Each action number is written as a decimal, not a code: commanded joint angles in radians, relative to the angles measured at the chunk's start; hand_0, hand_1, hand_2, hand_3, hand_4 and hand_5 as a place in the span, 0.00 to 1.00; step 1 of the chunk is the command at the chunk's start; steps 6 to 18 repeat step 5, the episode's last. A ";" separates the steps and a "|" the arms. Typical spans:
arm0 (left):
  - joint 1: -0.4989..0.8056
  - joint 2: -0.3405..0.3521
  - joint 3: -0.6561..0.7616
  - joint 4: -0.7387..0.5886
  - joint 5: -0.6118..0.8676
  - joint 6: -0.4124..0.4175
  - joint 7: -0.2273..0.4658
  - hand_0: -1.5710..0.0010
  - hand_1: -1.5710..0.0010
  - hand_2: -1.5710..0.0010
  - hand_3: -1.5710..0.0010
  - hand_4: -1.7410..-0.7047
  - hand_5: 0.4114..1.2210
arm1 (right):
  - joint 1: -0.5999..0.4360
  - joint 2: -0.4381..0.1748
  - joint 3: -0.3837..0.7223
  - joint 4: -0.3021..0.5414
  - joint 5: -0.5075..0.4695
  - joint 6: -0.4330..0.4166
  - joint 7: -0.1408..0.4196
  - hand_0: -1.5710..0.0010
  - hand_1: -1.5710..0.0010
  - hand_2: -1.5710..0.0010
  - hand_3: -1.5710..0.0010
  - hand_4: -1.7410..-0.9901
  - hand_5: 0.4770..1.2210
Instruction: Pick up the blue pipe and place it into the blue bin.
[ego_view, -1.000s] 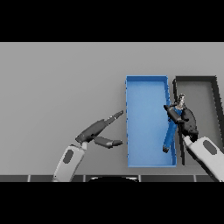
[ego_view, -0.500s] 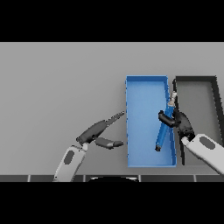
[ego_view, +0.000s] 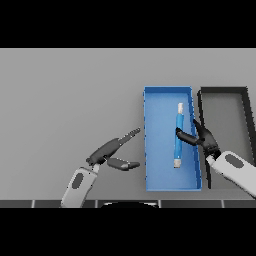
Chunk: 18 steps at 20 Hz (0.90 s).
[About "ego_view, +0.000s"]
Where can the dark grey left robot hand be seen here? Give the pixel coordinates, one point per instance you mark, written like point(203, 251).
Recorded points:
point(106, 150)

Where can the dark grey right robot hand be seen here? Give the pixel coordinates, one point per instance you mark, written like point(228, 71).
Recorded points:
point(207, 140)

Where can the blue pipe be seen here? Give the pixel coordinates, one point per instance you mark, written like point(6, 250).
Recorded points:
point(178, 136)

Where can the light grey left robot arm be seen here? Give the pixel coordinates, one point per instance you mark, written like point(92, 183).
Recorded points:
point(79, 185)

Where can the dark grey bin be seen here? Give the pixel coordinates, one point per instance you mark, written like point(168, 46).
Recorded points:
point(226, 120)

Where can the blue bin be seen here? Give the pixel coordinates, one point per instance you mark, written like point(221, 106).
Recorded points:
point(160, 140)

